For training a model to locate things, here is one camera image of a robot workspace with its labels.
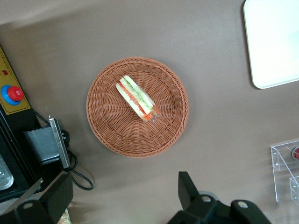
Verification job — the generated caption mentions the red emergency stop button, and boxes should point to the red emergency stop button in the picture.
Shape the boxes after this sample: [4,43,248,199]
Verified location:
[0,84,24,106]

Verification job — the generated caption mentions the aluminium profile bar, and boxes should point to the aluminium profile bar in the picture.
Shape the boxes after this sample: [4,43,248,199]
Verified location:
[0,177,44,217]

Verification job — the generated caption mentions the steel appliance pan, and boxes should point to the steel appliance pan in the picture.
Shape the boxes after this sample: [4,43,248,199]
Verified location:
[0,154,14,191]

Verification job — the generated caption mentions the round brown wicker basket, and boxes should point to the round brown wicker basket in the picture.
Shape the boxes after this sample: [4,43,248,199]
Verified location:
[86,56,189,158]

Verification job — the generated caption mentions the grey metal bracket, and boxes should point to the grey metal bracket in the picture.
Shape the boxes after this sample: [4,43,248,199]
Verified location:
[23,115,71,169]

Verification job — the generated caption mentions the bagged bread rolls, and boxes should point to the bagged bread rolls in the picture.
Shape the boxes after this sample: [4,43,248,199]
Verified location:
[58,209,71,224]

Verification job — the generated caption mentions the triangle sandwich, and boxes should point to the triangle sandwich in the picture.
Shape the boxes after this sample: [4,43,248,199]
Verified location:
[115,74,162,124]

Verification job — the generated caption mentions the yellow control box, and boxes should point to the yellow control box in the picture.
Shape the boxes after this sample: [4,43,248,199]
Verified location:
[0,45,32,115]

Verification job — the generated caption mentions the cream plastic serving tray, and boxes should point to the cream plastic serving tray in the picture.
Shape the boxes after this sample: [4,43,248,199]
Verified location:
[243,0,299,90]

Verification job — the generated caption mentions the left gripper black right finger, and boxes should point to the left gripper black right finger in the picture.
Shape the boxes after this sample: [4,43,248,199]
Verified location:
[167,171,231,224]

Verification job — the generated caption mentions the thin black cable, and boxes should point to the thin black cable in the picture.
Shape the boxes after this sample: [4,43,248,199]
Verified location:
[35,111,94,191]

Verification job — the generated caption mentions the black appliance frame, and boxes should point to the black appliance frame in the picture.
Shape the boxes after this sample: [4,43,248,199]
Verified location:
[0,107,73,203]

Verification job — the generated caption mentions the clear acrylic bottle rack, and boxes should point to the clear acrylic bottle rack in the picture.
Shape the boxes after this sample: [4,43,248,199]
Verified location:
[270,140,299,203]

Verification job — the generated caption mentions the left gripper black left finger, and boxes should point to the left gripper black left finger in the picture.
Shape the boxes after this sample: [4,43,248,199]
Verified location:
[0,173,73,224]

